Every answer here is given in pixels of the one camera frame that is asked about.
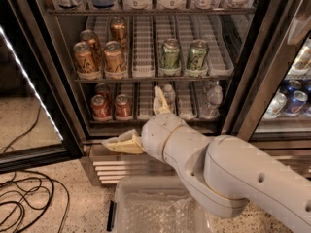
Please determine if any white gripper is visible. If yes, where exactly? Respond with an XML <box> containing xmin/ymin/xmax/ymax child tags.
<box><xmin>102</xmin><ymin>85</ymin><xmax>186</xmax><ymax>162</ymax></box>

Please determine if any orange can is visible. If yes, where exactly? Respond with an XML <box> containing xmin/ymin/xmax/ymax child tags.
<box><xmin>74</xmin><ymin>42</ymin><xmax>98</xmax><ymax>74</ymax></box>
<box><xmin>80</xmin><ymin>29</ymin><xmax>102</xmax><ymax>67</ymax></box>
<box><xmin>110</xmin><ymin>17</ymin><xmax>127</xmax><ymax>49</ymax></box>
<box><xmin>104</xmin><ymin>41</ymin><xmax>125</xmax><ymax>73</ymax></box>

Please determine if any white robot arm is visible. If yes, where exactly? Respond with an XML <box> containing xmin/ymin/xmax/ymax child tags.
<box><xmin>103</xmin><ymin>87</ymin><xmax>311</xmax><ymax>233</ymax></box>

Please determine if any red can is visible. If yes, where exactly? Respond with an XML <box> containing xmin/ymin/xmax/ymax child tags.
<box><xmin>95</xmin><ymin>83</ymin><xmax>112</xmax><ymax>103</ymax></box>
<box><xmin>115</xmin><ymin>94</ymin><xmax>132</xmax><ymax>117</ymax></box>
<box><xmin>91</xmin><ymin>95</ymin><xmax>111</xmax><ymax>118</ymax></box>

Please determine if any front left red can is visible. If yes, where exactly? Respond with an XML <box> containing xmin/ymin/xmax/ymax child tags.
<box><xmin>91</xmin><ymin>95</ymin><xmax>111</xmax><ymax>118</ymax></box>

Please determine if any rear left red can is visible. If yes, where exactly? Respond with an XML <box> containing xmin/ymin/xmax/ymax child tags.
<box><xmin>95</xmin><ymin>83</ymin><xmax>112</xmax><ymax>103</ymax></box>

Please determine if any left green can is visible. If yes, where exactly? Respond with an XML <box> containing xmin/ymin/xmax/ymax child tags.
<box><xmin>160</xmin><ymin>38</ymin><xmax>181</xmax><ymax>71</ymax></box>

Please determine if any green can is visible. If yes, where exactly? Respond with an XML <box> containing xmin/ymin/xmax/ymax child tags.
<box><xmin>187</xmin><ymin>39</ymin><xmax>209</xmax><ymax>71</ymax></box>
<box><xmin>160</xmin><ymin>38</ymin><xmax>181</xmax><ymax>71</ymax></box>

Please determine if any right green can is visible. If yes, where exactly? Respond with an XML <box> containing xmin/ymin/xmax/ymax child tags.
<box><xmin>187</xmin><ymin>39</ymin><xmax>209</xmax><ymax>71</ymax></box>

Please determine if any open glass fridge door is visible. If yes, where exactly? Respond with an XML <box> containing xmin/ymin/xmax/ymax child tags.
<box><xmin>0</xmin><ymin>0</ymin><xmax>83</xmax><ymax>173</ymax></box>

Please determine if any stainless steel fridge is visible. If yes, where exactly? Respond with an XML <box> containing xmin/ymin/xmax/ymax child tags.
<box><xmin>36</xmin><ymin>0</ymin><xmax>310</xmax><ymax>184</ymax></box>

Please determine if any closed right fridge door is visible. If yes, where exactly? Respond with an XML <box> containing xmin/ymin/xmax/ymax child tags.
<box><xmin>221</xmin><ymin>0</ymin><xmax>311</xmax><ymax>150</ymax></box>

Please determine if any silver can behind door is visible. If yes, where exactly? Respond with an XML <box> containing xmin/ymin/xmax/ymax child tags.
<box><xmin>263</xmin><ymin>93</ymin><xmax>287</xmax><ymax>119</ymax></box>

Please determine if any blue can behind door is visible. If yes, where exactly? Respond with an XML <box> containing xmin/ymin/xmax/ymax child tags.
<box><xmin>283</xmin><ymin>90</ymin><xmax>308</xmax><ymax>117</ymax></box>

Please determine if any middle water bottle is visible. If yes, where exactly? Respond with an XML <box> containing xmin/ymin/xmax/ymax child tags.
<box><xmin>163</xmin><ymin>84</ymin><xmax>176</xmax><ymax>113</ymax></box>

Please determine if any water bottle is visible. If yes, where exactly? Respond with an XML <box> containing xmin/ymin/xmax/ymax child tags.
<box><xmin>202</xmin><ymin>85</ymin><xmax>223</xmax><ymax>119</ymax></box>
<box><xmin>163</xmin><ymin>84</ymin><xmax>176</xmax><ymax>113</ymax></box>
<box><xmin>203</xmin><ymin>80</ymin><xmax>219</xmax><ymax>94</ymax></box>

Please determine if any right front water bottle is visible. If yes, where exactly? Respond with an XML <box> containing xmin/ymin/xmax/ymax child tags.
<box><xmin>202</xmin><ymin>85</ymin><xmax>223</xmax><ymax>119</ymax></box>

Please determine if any right rear water bottle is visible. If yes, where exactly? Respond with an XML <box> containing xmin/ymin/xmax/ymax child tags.
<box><xmin>203</xmin><ymin>80</ymin><xmax>219</xmax><ymax>94</ymax></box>

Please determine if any clear plastic bin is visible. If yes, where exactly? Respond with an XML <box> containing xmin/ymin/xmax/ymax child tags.
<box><xmin>107</xmin><ymin>176</ymin><xmax>213</xmax><ymax>233</ymax></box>

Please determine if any black floor cable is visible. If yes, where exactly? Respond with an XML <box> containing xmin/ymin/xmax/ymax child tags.
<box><xmin>0</xmin><ymin>107</ymin><xmax>71</xmax><ymax>233</ymax></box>

